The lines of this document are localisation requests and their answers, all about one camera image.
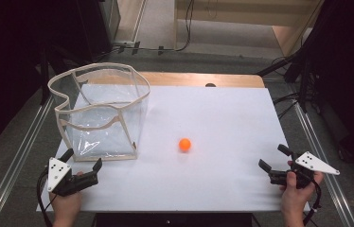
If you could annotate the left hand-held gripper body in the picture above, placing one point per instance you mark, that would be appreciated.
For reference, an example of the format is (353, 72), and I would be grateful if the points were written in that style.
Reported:
(59, 172)

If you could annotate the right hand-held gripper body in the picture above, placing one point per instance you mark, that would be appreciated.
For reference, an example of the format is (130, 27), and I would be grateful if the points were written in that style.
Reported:
(310, 164)

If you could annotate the clear bag with beige trim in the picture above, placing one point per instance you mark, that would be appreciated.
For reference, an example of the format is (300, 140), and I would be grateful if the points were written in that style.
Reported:
(102, 132)

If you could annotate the orange ball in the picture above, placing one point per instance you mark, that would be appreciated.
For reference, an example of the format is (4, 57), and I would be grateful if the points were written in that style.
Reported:
(185, 144)

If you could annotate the person's left hand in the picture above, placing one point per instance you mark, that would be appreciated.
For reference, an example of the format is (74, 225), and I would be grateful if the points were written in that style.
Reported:
(66, 205)

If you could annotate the person's right hand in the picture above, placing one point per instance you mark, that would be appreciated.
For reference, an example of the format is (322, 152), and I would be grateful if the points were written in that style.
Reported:
(293, 201)

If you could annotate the white board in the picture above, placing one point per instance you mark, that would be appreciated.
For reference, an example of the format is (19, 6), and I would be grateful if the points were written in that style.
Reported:
(222, 119)

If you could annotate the black stand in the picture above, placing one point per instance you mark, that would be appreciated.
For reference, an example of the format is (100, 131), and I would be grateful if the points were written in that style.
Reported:
(292, 67)
(44, 78)

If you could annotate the black box with white dot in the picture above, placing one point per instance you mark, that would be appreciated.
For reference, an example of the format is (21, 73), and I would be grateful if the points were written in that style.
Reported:
(172, 220)

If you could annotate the black curtain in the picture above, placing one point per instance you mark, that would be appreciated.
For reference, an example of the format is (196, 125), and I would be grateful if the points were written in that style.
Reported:
(348, 69)
(23, 38)

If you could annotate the wooden table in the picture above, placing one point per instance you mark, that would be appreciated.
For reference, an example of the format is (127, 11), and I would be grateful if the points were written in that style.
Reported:
(197, 79)

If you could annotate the light wooden furniture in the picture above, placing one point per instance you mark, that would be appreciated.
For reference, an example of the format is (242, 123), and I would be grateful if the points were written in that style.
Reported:
(260, 12)

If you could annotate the metal floor rail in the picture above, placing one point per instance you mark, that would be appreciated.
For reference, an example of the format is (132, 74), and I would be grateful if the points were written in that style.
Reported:
(320, 151)
(17, 157)

